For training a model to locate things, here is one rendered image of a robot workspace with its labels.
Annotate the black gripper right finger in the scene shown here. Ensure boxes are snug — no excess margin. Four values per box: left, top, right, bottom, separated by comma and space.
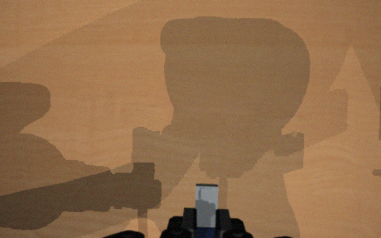
215, 209, 254, 238

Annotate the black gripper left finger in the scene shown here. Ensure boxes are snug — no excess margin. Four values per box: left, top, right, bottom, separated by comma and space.
103, 208, 197, 238

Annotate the network cable plug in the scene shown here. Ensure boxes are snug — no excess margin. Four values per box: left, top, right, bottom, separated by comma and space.
195, 184, 218, 238

